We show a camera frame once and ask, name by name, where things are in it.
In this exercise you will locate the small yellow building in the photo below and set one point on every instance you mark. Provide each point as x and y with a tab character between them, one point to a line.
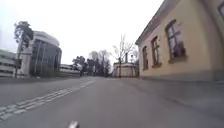
126	70

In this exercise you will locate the group of trees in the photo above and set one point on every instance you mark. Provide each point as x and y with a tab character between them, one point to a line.
96	65

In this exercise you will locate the bare tree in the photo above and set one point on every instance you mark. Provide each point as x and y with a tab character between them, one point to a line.
122	50

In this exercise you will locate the grey asphalt road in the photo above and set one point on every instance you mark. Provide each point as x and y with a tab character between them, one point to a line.
110	103

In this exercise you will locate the low pale building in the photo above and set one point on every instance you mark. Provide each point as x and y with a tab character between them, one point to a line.
68	68

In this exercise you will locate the glass-fronted building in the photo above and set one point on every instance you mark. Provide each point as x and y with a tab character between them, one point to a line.
46	56

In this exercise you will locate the robot's own part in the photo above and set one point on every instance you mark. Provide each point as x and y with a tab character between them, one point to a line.
73	125

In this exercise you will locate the grass strip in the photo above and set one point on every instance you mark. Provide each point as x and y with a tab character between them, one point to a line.
33	79

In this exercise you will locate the cobblestone strip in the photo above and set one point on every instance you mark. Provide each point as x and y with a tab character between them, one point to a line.
36	102

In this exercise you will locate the yellow building with brown windows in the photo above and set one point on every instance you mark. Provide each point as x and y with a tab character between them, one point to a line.
196	40

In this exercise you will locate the tall pine tree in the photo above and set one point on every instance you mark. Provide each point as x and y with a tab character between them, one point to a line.
23	31

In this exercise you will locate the pale multi-storey building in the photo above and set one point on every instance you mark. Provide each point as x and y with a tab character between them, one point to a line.
6	63

